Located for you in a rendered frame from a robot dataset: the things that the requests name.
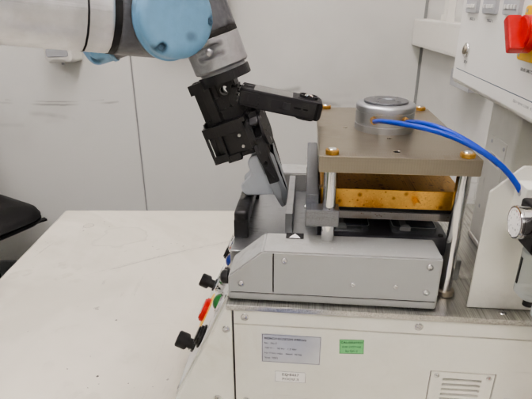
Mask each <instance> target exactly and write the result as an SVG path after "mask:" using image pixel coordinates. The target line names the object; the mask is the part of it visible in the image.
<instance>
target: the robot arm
mask: <svg viewBox="0 0 532 399"><path fill-rule="evenodd" d="M231 30H233V31H231ZM223 33H224V34H223ZM221 34H222V35H221ZM212 37H214V38H212ZM211 38H212V39H211ZM0 45H6V46H16V47H27V48H46V49H56V50H67V51H83V53H84V54H85V56H86V58H87V59H88V60H89V61H90V62H91V63H93V64H95V65H102V64H105V63H109V62H112V61H115V62H117V61H119V60H120V59H121V58H123V57H125V56H138V57H148V58H156V59H160V60H163V61H170V62H171V61H176V60H178V59H186V58H188V59H189V61H190V63H191V65H192V69H193V70H194V73H195V75H196V77H201V78H202V79H200V80H199V81H198V82H194V83H193V84H192V85H190V86H189V87H188V91H189V92H190V95H191V97H193V96H195V98H196V101H197V103H198V105H199V109H200V111H201V112H202V115H203V118H204V120H205V124H204V125H203V130H202V133H203V137H204V138H205V141H206V143H207V146H208V148H209V151H210V152H211V156H212V157H213V160H214V162H215V165H220V164H222V163H225V162H229V164H230V163H232V162H236V161H239V160H241V159H243V156H245V155H248V154H251V157H250V158H249V160H248V166H249V169H250V171H248V172H247V174H245V180H244V181H243V182H242V184H241V189H242V191H243V192H244V193H245V194H246V195H249V196H252V195H268V194H272V195H275V197H276V199H277V200H278V201H279V203H280V205H281V206H282V207H283V206H285V205H286V202H287V194H288V189H287V183H286V180H285V176H284V173H283V168H282V164H281V161H280V158H279V153H278V150H277V147H276V143H275V140H274V138H273V134H272V127H271V124H270V122H269V119H268V117H267V114H266V112H265V111H267V112H274V113H279V114H283V115H287V116H293V117H295V118H297V119H299V120H305V121H318V120H319V119H320V117H321V111H322V108H323V104H322V100H321V98H320V97H318V96H316V95H313V94H310V93H294V92H290V91H286V90H281V89H274V88H271V87H267V86H262V85H255V84H251V83H247V82H244V83H243V84H242V85H241V82H240V81H238V77H240V76H242V75H244V74H247V73H249V72H250V71H251V69H250V66H249V63H248V61H245V59H247V53H246V51H245V47H244V44H243V42H242V40H241V36H240V33H239V31H238V29H237V26H236V23H235V21H234V17H233V14H232V12H231V10H230V6H229V3H228V1H227V0H0ZM223 86H226V91H225V90H224V88H223ZM209 140H210V142H211V144H210V143H209ZM211 146H212V148H213V150H214V152H215V154H214V152H213V150H212V148H211ZM215 155H216V156H215Z"/></svg>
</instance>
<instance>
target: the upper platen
mask: <svg viewBox="0 0 532 399"><path fill-rule="evenodd" d="M318 181H319V203H323V187H324V173H323V172H318ZM454 187H455V183H454V181H453V180H452V179H451V177H450V176H429V175H402V174H376V173H338V177H337V190H336V204H339V209H340V216H339V218H351V219H392V220H413V221H434V222H449V220H450V211H451V206H452V201H453V196H454Z"/></svg>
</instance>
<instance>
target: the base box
mask: <svg viewBox="0 0 532 399"><path fill-rule="evenodd" d="M176 399H532V326H518V325H490V324H476V323H461V322H447V321H418V320H404V319H389V318H375V317H347V316H333V315H318V314H303V313H275V312H260V311H246V310H227V309H226V303H225V305H224V307H223V308H222V310H221V312H220V314H219V316H218V318H217V320H216V322H215V323H214V325H213V327H212V329H211V331H210V333H209V335H208V337H207V339H206V340H205V342H204V344H203V346H202V348H201V350H200V352H199V354H198V355H197V357H196V360H195V362H194V363H193V365H192V367H191V369H190V371H189V372H188V375H187V377H186V379H185V380H184V382H183V384H182V386H181V388H180V390H179V392H178V394H177V398H176Z"/></svg>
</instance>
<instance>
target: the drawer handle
mask: <svg viewBox="0 0 532 399"><path fill-rule="evenodd" d="M259 197H260V195H252V196H249V195H246V194H245V193H244V192H241V196H240V198H239V200H238V203H237V206H236V209H235V212H234V236H235V237H236V238H248V237H249V220H250V216H251V214H252V210H253V205H254V203H255V199H259Z"/></svg>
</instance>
